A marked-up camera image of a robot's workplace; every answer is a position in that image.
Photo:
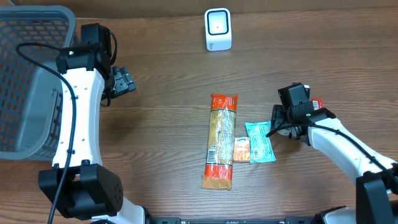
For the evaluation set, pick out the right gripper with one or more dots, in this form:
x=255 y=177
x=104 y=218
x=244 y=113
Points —
x=277 y=116

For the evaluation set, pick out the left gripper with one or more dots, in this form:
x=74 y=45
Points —
x=125 y=83

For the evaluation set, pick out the green lid jar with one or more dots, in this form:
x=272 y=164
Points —
x=284 y=132

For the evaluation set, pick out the teal tissue packet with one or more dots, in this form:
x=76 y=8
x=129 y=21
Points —
x=261 y=150

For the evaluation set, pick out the red stick snack packet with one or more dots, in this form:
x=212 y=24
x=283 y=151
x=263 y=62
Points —
x=317 y=103

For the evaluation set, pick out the small orange snack packet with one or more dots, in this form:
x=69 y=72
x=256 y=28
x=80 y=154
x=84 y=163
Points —
x=241 y=152

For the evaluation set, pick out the orange spaghetti package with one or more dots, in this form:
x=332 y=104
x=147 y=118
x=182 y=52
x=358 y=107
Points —
x=219 y=156

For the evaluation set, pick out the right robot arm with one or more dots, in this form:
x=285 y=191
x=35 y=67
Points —
x=374 y=175

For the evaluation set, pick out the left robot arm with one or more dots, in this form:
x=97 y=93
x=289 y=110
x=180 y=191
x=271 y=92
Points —
x=77 y=184

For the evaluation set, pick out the white barcode scanner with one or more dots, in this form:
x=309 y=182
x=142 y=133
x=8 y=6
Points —
x=218 y=31

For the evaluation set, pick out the grey plastic shopping basket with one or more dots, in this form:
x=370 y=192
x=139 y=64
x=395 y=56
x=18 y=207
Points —
x=31 y=97

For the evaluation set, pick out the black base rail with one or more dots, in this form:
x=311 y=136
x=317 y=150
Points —
x=236 y=221

